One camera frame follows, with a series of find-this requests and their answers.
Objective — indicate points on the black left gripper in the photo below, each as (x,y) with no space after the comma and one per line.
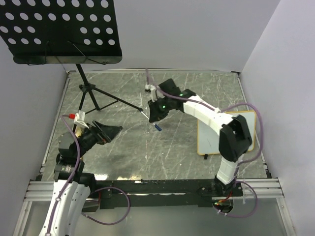
(105,133)

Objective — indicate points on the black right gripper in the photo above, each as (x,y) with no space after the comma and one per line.
(155,115)

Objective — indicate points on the yellow framed small whiteboard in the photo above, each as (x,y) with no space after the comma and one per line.
(208,140)

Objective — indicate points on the blue marker cap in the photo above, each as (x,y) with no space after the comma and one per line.
(157,127)

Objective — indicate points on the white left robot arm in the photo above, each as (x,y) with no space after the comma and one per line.
(72,186)

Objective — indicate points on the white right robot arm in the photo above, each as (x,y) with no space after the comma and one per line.
(233,132)

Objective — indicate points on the wooden rolling pin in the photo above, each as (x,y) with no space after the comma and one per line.
(78,131)

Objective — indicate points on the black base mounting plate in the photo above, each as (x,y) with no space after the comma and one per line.
(162,193)

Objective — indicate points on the black perforated music stand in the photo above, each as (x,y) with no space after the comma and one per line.
(40,32)

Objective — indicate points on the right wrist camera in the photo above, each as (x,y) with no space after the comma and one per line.
(152,89)

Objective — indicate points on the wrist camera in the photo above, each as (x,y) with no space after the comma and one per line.
(79,119)
(152,89)

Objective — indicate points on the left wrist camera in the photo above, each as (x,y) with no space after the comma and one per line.
(79,119)

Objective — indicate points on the aluminium rail frame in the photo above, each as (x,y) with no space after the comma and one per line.
(147,179)

